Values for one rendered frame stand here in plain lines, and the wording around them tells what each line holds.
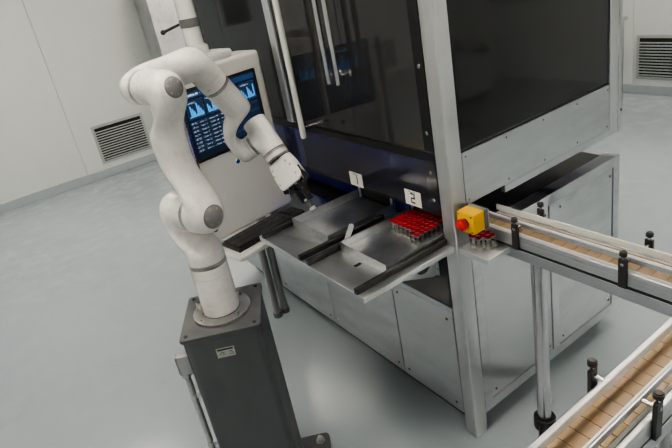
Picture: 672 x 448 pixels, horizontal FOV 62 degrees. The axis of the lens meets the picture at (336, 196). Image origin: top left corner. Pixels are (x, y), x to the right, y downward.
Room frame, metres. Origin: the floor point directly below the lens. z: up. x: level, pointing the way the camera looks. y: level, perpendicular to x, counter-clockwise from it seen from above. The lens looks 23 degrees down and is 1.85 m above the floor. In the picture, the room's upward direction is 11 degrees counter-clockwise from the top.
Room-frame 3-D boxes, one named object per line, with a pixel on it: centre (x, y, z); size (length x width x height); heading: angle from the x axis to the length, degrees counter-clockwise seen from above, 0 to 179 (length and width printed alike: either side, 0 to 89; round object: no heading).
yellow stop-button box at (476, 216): (1.63, -0.42, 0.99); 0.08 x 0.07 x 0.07; 121
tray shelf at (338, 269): (1.89, -0.05, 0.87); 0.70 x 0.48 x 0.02; 31
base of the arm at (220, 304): (1.59, 0.44, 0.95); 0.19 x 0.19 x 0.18
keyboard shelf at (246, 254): (2.30, 0.36, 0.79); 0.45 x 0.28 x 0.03; 132
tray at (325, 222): (2.07, -0.02, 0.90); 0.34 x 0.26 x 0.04; 121
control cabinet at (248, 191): (2.45, 0.46, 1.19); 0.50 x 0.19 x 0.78; 132
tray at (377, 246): (1.78, -0.19, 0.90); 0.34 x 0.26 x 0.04; 121
